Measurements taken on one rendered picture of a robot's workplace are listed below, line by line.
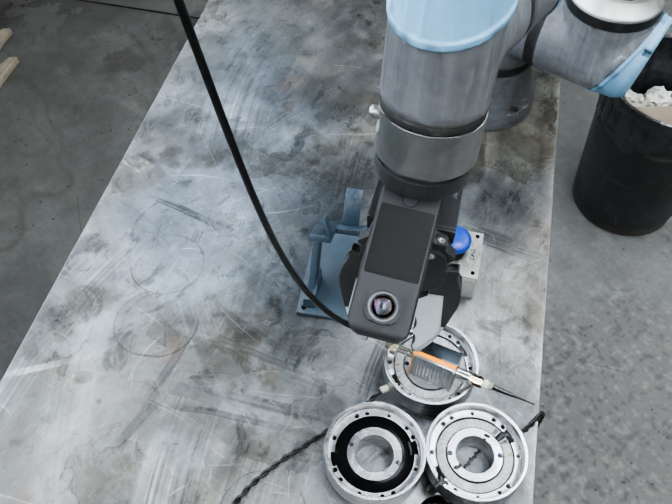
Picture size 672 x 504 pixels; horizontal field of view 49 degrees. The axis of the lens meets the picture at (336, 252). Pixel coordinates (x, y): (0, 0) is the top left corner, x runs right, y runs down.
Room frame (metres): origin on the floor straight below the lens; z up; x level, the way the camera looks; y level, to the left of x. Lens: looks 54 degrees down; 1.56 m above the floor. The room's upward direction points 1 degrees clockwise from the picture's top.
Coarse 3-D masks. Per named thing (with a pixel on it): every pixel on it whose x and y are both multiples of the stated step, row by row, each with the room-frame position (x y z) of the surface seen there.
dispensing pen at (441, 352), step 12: (396, 348) 0.39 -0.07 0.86; (408, 348) 0.39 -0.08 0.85; (432, 348) 0.38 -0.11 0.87; (444, 348) 0.38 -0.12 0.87; (444, 360) 0.37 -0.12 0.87; (456, 360) 0.37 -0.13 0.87; (456, 372) 0.36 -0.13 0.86; (468, 372) 0.36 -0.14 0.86; (480, 384) 0.35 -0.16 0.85; (492, 384) 0.35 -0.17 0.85; (516, 396) 0.34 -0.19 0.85
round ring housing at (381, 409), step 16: (352, 416) 0.32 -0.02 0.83; (384, 416) 0.32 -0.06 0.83; (400, 416) 0.32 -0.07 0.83; (336, 432) 0.30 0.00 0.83; (368, 432) 0.30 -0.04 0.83; (384, 432) 0.31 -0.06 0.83; (416, 432) 0.30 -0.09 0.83; (352, 448) 0.29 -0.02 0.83; (384, 448) 0.30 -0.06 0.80; (400, 448) 0.29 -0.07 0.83; (352, 464) 0.27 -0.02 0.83; (400, 464) 0.27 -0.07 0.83; (416, 464) 0.27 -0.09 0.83; (336, 480) 0.25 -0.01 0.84; (416, 480) 0.25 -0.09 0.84; (352, 496) 0.24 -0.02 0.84; (368, 496) 0.23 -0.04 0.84; (400, 496) 0.24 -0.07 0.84
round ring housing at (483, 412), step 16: (448, 416) 0.32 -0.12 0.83; (464, 416) 0.33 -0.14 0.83; (480, 416) 0.33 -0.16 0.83; (496, 416) 0.33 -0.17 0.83; (432, 432) 0.31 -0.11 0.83; (464, 432) 0.31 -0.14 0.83; (480, 432) 0.31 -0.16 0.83; (512, 432) 0.31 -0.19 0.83; (432, 448) 0.29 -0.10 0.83; (448, 448) 0.29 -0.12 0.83; (480, 448) 0.30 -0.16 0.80; (496, 448) 0.29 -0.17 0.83; (512, 448) 0.29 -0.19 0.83; (432, 464) 0.27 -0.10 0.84; (496, 464) 0.27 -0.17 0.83; (432, 480) 0.26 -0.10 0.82; (464, 480) 0.26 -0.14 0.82; (480, 480) 0.26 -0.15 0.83; (512, 480) 0.26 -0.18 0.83; (448, 496) 0.24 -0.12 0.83; (464, 496) 0.24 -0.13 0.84; (480, 496) 0.24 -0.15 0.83; (496, 496) 0.24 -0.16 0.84
